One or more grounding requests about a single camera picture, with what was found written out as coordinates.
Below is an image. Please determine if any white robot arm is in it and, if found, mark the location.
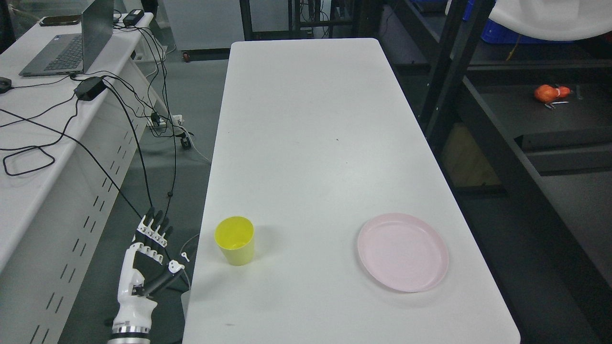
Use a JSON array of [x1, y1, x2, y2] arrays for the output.
[[107, 332, 151, 344]]

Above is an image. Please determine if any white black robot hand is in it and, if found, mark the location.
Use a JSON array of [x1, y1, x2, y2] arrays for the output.
[[111, 207, 186, 336]]

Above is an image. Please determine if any black charger brick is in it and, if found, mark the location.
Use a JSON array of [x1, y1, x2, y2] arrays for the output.
[[122, 9, 145, 28]]

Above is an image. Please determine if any white table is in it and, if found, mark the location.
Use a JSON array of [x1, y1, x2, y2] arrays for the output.
[[183, 38, 521, 344]]

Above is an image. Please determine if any orange toy on shelf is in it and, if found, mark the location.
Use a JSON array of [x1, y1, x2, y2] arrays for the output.
[[533, 84, 572, 104]]

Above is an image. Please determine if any black metal shelf rack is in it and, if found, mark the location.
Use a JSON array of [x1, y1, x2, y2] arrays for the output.
[[380, 0, 612, 344]]

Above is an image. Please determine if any black smartphone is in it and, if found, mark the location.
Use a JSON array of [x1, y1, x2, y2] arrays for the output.
[[39, 14, 82, 27]]

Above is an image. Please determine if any yellow plastic cup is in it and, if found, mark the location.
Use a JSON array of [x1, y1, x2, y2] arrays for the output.
[[214, 217, 254, 266]]

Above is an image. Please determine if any black power adapter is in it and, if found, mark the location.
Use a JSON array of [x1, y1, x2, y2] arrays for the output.
[[74, 76, 106, 101]]

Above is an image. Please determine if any white power strip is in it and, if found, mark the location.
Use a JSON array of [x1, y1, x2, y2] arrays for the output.
[[146, 113, 184, 130]]

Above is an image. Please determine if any grey laptop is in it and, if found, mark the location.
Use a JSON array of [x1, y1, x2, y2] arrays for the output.
[[19, 0, 114, 77]]

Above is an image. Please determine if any pink plastic plate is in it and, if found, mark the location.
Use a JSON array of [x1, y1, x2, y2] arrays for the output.
[[357, 213, 449, 292]]

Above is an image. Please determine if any white side desk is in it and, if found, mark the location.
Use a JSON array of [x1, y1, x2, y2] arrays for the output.
[[0, 25, 146, 344]]

